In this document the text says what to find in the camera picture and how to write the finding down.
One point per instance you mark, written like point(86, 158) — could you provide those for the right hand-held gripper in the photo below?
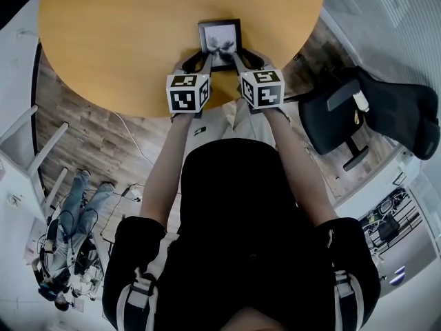
point(263, 91)

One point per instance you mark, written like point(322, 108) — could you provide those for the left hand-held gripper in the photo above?
point(182, 95)

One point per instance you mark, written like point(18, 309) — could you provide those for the black framed picture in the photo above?
point(220, 40)

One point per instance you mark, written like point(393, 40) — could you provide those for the person's left forearm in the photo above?
point(165, 171)

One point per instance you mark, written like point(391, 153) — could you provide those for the person's right forearm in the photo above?
point(299, 171)

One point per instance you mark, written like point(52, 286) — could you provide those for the round wooden table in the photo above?
point(138, 47)

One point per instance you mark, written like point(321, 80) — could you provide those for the person's beige trousers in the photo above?
point(241, 122)

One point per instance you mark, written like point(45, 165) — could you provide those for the white plastic bottle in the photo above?
point(361, 100)

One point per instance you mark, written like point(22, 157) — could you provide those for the grey window blinds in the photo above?
point(386, 12)

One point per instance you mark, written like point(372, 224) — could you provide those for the black office chair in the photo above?
point(389, 109)

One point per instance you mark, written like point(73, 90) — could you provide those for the person's black top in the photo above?
point(237, 236)

